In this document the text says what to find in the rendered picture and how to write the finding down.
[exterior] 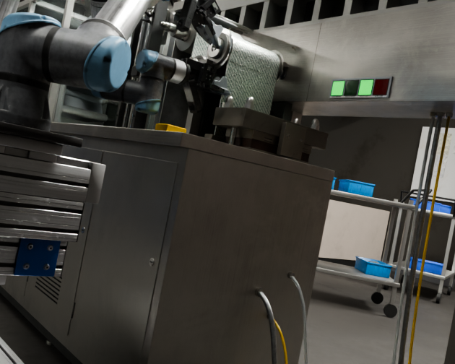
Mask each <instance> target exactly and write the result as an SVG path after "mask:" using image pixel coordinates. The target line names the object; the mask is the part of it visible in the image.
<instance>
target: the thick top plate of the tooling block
mask: <svg viewBox="0 0 455 364"><path fill-rule="evenodd" d="M282 122H287V123H290V124H294V125H296V126H300V127H303V128H306V133H305V141H304V144H306V145H308V146H312V149H318V150H325V149H326V142H327V138H328V134H327V133H325V132H322V131H318V130H315V129H312V128H309V127H307V126H302V125H300V124H297V123H293V122H291V121H286V120H284V119H281V118H278V117H275V116H271V115H268V114H265V113H262V112H259V111H257V110H252V109H250V108H223V107H216V109H215V113H214V120H213V125H215V126H221V127H223V128H228V129H231V127H236V128H238V129H251V130H256V131H260V132H263V133H266V134H271V135H273V136H276V137H280V132H281V128H282Z"/></svg>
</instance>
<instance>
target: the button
mask: <svg viewBox="0 0 455 364"><path fill-rule="evenodd" d="M155 130H163V131H178V132H184V133H186V129H185V128H181V127H178V126H173V125H170V124H163V123H156V127H155Z"/></svg>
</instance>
